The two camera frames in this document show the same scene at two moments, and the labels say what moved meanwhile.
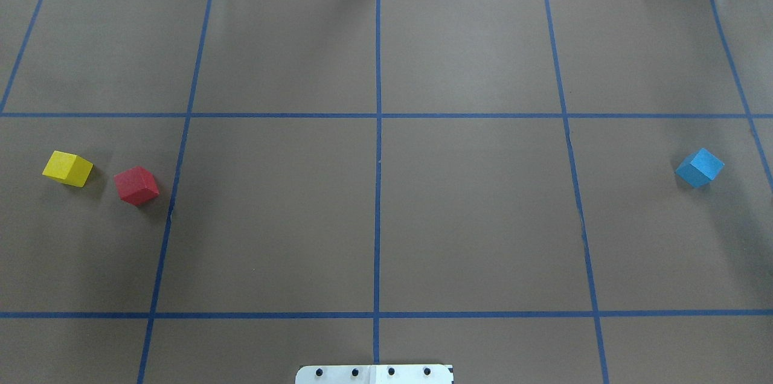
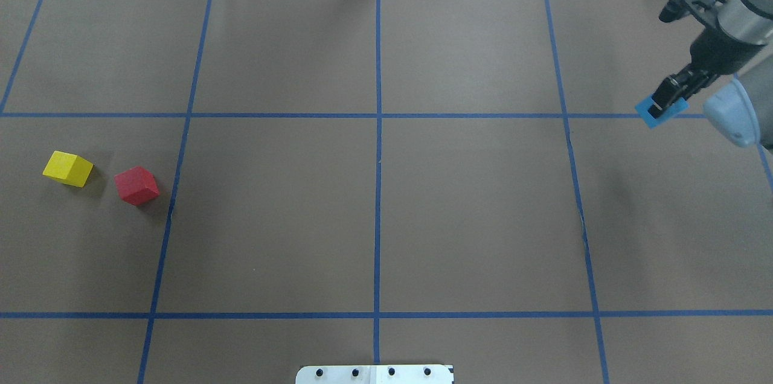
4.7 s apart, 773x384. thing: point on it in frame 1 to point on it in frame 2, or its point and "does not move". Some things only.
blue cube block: (699, 168) to (675, 108)
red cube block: (136, 185) does not move
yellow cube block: (69, 168) does not move
